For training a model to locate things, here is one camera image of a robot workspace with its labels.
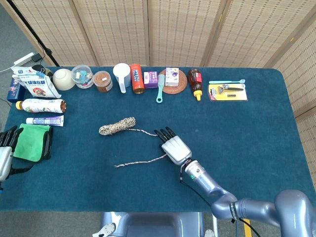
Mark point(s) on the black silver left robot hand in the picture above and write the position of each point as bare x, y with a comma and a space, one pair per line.
5, 160

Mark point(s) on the dark blue box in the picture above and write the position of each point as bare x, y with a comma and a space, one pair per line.
13, 92

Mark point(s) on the black power adapter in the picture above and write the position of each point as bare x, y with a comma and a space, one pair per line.
36, 58

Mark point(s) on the honey bottle yellow cap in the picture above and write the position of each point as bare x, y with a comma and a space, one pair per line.
195, 84

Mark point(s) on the white power strip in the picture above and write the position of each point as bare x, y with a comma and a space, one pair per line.
23, 59

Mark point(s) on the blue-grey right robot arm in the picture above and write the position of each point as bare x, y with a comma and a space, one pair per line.
214, 190

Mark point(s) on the razor in yellow package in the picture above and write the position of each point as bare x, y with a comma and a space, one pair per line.
222, 95

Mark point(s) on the black tripod stand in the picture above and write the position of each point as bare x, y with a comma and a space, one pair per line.
47, 52

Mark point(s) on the small white purple box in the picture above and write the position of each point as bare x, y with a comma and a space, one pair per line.
171, 77

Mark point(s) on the green microfiber cloth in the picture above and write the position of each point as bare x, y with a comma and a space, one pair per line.
32, 143

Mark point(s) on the brown spice jar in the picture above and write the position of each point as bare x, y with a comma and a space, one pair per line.
102, 81

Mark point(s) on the white printed snack bag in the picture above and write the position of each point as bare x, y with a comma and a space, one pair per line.
37, 86

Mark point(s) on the light blue toothbrush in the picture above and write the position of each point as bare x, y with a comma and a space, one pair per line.
224, 81

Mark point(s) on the woven round coaster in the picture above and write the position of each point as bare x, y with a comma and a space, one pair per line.
182, 81

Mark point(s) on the black grey folded cloth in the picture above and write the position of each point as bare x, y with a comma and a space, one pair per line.
47, 145

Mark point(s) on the clear jar of clips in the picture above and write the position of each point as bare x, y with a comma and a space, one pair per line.
82, 76

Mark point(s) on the black round object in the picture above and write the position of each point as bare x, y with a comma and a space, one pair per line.
37, 67

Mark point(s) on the orange can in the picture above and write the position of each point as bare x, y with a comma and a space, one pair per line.
137, 79

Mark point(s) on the white blue packet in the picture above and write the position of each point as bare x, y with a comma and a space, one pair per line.
23, 71

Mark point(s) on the white purple toothpaste tube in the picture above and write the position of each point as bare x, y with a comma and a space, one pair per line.
47, 121

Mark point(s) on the mint green brush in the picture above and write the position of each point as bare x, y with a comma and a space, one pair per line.
160, 86

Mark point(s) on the blue binder clip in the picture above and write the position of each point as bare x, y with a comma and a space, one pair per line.
40, 74

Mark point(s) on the blue-grey robot torso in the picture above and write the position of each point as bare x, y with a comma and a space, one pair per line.
153, 224

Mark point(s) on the white measuring scoop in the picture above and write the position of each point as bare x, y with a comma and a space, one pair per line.
122, 74

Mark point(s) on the cream bowl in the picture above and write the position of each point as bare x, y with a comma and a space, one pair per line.
63, 79

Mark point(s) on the blue table cloth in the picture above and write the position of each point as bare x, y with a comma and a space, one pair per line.
197, 111

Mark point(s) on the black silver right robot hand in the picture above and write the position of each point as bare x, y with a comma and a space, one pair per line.
176, 149

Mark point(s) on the white label bottle yellow cap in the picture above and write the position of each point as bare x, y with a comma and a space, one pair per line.
39, 105

